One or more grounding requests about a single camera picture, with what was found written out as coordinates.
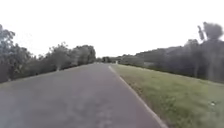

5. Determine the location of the green grass verge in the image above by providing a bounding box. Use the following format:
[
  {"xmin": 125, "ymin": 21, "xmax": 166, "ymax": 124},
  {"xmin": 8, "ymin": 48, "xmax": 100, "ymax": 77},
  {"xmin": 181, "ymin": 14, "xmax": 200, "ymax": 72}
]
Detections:
[{"xmin": 109, "ymin": 63, "xmax": 224, "ymax": 128}]

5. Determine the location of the row of trees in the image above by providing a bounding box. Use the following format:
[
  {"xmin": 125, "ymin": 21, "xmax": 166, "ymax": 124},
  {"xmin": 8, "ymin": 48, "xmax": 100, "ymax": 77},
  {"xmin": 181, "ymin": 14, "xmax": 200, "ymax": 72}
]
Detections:
[
  {"xmin": 0, "ymin": 23, "xmax": 97, "ymax": 84},
  {"xmin": 96, "ymin": 21, "xmax": 224, "ymax": 84}
]

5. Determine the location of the grey asphalt path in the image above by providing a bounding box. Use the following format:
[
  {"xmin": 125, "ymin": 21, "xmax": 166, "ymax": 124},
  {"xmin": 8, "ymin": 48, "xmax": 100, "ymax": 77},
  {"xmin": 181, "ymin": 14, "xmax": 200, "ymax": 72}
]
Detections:
[{"xmin": 0, "ymin": 63, "xmax": 169, "ymax": 128}]

